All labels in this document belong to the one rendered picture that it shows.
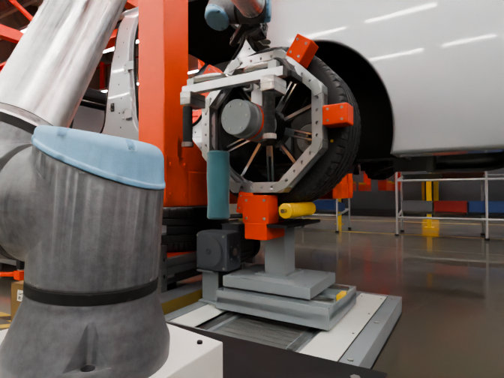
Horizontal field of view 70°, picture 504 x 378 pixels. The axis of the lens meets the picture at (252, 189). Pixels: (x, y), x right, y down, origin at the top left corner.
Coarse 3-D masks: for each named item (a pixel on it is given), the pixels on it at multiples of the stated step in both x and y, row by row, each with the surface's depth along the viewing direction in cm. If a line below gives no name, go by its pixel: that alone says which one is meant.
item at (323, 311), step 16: (224, 288) 155; (336, 288) 152; (352, 288) 153; (224, 304) 149; (240, 304) 145; (256, 304) 141; (272, 304) 137; (288, 304) 134; (304, 304) 131; (320, 304) 133; (336, 304) 133; (352, 304) 152; (288, 320) 134; (304, 320) 130; (320, 320) 127; (336, 320) 133
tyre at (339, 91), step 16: (272, 48) 146; (288, 48) 143; (320, 64) 135; (320, 80) 135; (336, 80) 133; (336, 96) 131; (352, 96) 147; (336, 128) 131; (352, 128) 138; (336, 144) 131; (352, 144) 141; (320, 160) 134; (336, 160) 132; (352, 160) 148; (304, 176) 138; (320, 176) 134; (336, 176) 143; (304, 192) 138; (320, 192) 146
